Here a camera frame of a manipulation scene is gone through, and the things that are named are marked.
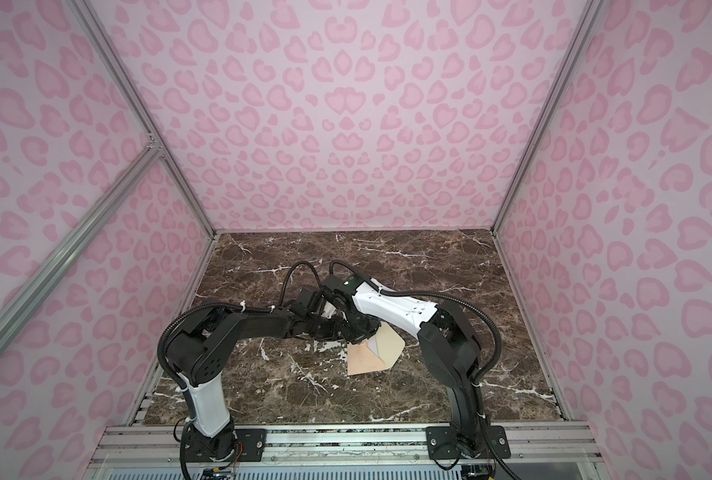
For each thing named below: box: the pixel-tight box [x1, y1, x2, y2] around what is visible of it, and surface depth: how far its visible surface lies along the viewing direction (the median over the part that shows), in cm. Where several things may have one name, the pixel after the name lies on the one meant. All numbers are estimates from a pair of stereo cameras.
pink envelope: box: [347, 321, 405, 375], surface depth 88 cm
